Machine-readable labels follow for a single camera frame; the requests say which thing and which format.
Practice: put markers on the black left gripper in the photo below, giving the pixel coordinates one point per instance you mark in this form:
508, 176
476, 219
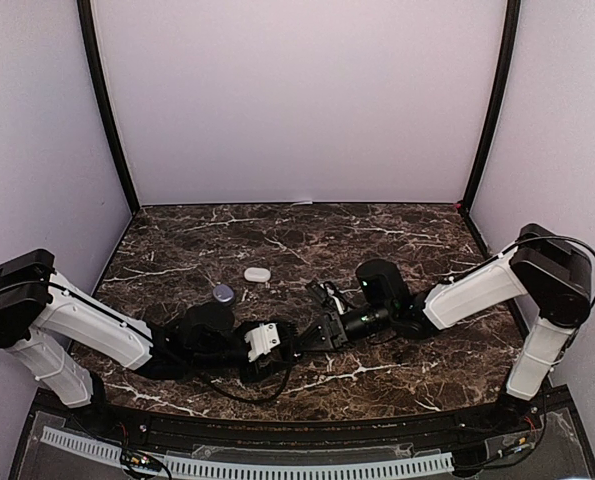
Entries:
259, 372

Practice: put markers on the left black frame post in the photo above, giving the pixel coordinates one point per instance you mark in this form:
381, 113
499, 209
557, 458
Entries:
96, 72

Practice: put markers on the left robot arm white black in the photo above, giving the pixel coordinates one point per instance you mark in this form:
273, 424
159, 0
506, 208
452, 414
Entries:
37, 302

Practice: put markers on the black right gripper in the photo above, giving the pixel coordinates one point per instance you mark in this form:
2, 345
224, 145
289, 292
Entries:
333, 331

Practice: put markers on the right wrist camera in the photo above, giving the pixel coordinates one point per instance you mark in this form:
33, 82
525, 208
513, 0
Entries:
329, 297

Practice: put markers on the right black frame post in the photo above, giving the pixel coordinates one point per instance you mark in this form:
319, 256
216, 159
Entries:
502, 70

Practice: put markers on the black front table rail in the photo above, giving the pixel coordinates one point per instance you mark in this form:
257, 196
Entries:
171, 430

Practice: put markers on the white slotted cable duct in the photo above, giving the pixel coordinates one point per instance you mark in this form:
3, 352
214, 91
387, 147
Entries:
241, 464

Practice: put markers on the white earbud charging case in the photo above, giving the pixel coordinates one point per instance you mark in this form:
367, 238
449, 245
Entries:
257, 275

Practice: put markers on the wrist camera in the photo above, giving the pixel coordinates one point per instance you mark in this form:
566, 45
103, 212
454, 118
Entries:
329, 297
264, 338

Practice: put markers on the purple earbud charging case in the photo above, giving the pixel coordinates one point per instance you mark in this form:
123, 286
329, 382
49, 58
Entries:
224, 294

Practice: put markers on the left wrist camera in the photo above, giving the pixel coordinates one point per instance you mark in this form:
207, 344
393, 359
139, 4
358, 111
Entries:
264, 338

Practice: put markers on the black frame post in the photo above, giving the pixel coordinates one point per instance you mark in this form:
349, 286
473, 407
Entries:
502, 70
96, 72

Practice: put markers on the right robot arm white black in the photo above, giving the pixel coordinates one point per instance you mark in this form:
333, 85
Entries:
555, 271

